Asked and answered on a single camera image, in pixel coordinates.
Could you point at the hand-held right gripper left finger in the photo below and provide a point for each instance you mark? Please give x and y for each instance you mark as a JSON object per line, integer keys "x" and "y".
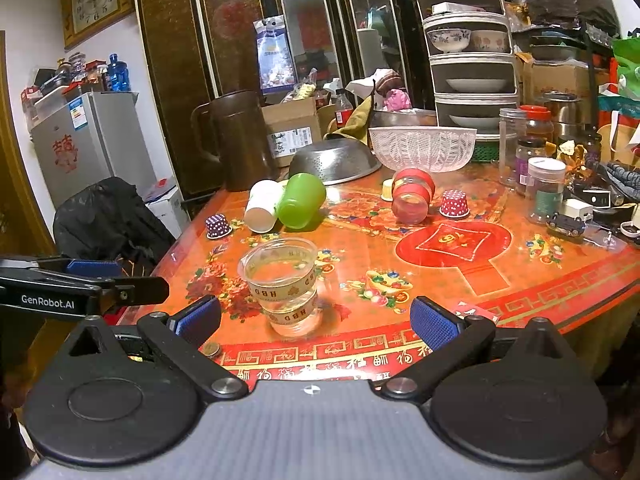
{"x": 196, "y": 321}

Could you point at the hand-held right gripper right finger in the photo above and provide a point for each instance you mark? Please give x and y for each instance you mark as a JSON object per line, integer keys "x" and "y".
{"x": 433, "y": 323}

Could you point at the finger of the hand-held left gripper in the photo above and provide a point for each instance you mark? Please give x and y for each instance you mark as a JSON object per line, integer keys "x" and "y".
{"x": 135, "y": 290}
{"x": 95, "y": 267}

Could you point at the clear plastic cup printed bands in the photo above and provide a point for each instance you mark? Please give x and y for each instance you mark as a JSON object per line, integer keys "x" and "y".
{"x": 281, "y": 285}

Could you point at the purple dotted small paper cup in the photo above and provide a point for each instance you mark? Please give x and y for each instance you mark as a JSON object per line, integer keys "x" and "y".
{"x": 218, "y": 226}

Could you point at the red dotted small paper cup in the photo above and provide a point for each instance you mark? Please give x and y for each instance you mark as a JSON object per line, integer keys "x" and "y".
{"x": 454, "y": 204}

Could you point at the white paper cup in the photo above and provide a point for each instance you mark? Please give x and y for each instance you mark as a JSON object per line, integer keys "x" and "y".
{"x": 262, "y": 207}

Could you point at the small yellow cup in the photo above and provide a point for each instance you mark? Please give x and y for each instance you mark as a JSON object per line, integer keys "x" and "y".
{"x": 387, "y": 190}

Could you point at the green plastic cup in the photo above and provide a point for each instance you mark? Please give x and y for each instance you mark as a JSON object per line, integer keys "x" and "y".
{"x": 300, "y": 200}

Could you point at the coin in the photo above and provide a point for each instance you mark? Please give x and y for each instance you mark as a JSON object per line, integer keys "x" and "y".
{"x": 212, "y": 350}

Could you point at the black bag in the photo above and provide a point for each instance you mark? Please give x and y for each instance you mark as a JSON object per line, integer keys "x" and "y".
{"x": 110, "y": 220}

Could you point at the white carton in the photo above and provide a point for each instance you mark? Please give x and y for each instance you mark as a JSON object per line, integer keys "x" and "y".
{"x": 167, "y": 210}

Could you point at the silver refrigerator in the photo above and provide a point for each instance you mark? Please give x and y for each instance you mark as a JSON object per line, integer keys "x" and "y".
{"x": 90, "y": 145}

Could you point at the white lid clear jar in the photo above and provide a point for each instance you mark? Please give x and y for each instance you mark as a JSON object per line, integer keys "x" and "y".
{"x": 545, "y": 190}

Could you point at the clear patterned plastic bowl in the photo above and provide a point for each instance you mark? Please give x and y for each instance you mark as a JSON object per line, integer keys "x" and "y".
{"x": 425, "y": 149}

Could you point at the white toy truck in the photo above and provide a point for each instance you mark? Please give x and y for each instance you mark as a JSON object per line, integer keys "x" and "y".
{"x": 572, "y": 215}

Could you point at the brown plastic pitcher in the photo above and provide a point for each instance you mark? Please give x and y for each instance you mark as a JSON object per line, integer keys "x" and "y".
{"x": 240, "y": 140}

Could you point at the metal colander basin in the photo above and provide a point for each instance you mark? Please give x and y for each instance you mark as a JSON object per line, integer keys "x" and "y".
{"x": 335, "y": 162}

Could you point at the dark glass jar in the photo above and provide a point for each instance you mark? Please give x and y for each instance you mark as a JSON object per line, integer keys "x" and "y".
{"x": 529, "y": 160}

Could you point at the tall clear plastic jar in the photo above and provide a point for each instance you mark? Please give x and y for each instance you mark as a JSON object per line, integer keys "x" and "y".
{"x": 510, "y": 147}

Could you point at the blue water bottle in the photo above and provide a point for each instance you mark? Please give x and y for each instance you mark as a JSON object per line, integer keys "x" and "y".
{"x": 118, "y": 74}

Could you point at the metal pot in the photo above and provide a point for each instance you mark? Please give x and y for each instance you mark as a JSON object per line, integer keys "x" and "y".
{"x": 405, "y": 118}

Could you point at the pink cloth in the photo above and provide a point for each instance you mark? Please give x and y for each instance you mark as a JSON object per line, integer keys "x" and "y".
{"x": 397, "y": 100}

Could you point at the red lid glass jar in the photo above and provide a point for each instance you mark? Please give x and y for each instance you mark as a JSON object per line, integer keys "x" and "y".
{"x": 537, "y": 122}

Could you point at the grey tiered dish rack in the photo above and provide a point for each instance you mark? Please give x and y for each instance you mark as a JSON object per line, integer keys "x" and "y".
{"x": 470, "y": 60}

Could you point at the blue snack bag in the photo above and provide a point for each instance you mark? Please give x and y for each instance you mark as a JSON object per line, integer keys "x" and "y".
{"x": 274, "y": 55}

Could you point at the blue floral ceramic bowl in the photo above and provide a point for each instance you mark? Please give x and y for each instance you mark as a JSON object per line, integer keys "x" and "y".
{"x": 448, "y": 39}

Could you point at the white ceramic bowl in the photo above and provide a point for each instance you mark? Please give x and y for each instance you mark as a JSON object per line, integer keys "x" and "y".
{"x": 490, "y": 40}

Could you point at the green plastic bag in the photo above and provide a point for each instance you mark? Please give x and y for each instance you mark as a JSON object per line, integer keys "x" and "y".
{"x": 627, "y": 65}

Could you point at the framed wall clock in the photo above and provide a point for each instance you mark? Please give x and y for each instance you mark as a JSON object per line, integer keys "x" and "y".
{"x": 95, "y": 2}

